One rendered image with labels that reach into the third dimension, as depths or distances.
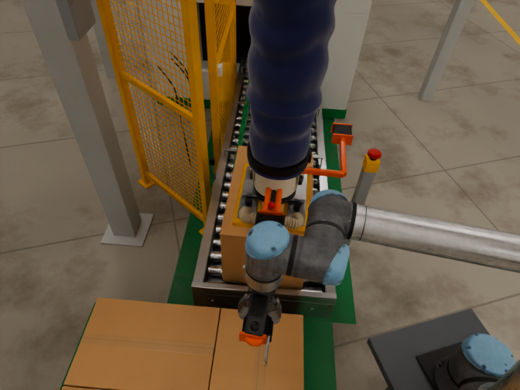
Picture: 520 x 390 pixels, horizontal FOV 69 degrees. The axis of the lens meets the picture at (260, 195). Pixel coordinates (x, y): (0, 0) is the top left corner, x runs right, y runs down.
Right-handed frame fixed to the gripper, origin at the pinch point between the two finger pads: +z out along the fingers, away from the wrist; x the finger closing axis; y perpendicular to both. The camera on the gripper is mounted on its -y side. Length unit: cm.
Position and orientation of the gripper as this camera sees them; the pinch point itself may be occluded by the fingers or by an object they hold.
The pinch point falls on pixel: (258, 321)
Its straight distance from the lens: 110.2
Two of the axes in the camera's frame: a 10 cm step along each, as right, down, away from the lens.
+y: 1.4, -7.2, 6.8
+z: -0.5, 6.8, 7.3
